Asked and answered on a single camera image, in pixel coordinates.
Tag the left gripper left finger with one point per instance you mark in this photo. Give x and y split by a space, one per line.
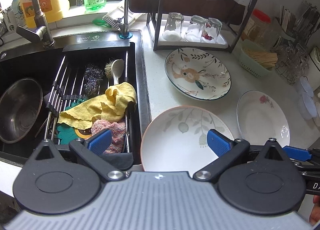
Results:
88 153

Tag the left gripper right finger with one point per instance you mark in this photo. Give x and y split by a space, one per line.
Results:
229 153

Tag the white ceramic bowl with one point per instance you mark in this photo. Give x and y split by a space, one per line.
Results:
317 118

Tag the pale blue bowl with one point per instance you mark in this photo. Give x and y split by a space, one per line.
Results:
306 107
302 86

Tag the pink rim leaf plate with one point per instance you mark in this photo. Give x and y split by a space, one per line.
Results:
176 140

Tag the rabbit pattern deep plate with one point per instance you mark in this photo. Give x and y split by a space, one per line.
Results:
197 74

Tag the black kitchen sink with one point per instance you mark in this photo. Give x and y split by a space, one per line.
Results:
60 71

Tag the person right hand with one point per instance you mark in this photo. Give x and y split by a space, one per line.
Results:
315 213

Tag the pink cloth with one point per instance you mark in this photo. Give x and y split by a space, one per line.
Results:
118 130

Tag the white plate red flower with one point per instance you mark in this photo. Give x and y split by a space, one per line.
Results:
259 118

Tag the yellow cloth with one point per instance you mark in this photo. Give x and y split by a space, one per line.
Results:
110 106

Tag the steel wool scrubber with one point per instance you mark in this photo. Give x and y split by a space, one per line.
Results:
93 76

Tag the steel bowl in sink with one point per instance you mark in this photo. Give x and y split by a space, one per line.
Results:
22 111

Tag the white dish brush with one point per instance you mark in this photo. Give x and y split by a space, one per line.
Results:
114 69

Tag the green basket of noodles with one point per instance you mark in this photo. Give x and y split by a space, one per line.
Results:
256 60

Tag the white electric cooker pot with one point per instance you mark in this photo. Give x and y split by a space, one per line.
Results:
313 73

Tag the upturned glass right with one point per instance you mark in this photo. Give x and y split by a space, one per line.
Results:
211 30

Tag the upturned glass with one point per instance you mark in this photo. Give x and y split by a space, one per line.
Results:
194 31
173 27
211 30

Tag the small curved faucet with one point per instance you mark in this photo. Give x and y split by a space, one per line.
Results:
124 28

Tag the upturned glass middle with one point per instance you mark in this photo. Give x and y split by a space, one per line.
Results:
194 31

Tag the red lid glass jar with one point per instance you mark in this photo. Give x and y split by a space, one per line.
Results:
256 25

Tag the tall steel faucet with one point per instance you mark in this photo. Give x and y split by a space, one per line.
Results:
42 32

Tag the upturned glass left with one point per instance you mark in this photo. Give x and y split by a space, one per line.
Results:
173 27

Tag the hanging utensil set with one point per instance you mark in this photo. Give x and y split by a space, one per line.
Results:
307 24

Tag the green chopstick holder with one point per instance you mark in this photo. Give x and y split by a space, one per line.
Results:
287 21

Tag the black dish rack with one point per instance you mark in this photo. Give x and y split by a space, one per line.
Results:
154 20

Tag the brown cutting board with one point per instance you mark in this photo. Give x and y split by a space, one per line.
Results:
227 11

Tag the wire rack with glasses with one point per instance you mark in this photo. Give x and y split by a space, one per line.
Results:
292 62

